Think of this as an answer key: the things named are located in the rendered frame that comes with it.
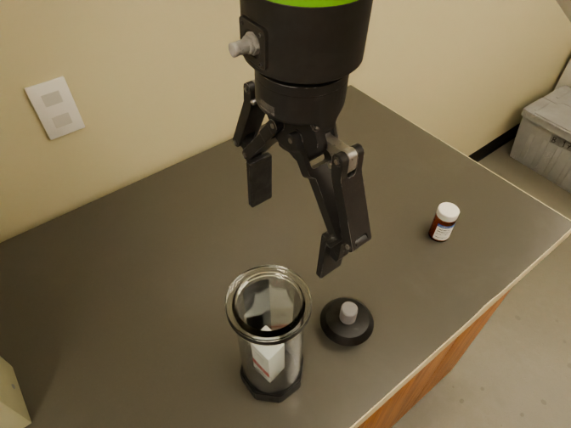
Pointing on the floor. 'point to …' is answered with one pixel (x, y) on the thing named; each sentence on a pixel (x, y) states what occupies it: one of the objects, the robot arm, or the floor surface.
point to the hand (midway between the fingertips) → (292, 224)
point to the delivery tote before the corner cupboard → (546, 137)
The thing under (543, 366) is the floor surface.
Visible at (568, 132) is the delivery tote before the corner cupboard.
